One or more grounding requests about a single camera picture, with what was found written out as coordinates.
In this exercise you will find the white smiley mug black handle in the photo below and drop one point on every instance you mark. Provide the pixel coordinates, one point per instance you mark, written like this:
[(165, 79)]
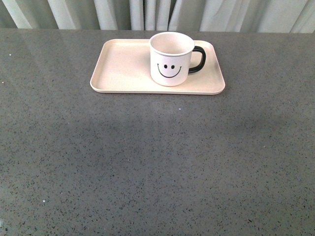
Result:
[(170, 55)]

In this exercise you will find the beige rectangular tray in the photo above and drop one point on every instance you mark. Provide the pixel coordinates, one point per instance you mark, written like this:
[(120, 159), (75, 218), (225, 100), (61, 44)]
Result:
[(124, 67)]

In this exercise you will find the grey pleated curtain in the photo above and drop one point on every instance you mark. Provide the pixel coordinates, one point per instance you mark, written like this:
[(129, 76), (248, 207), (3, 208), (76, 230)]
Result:
[(282, 16)]

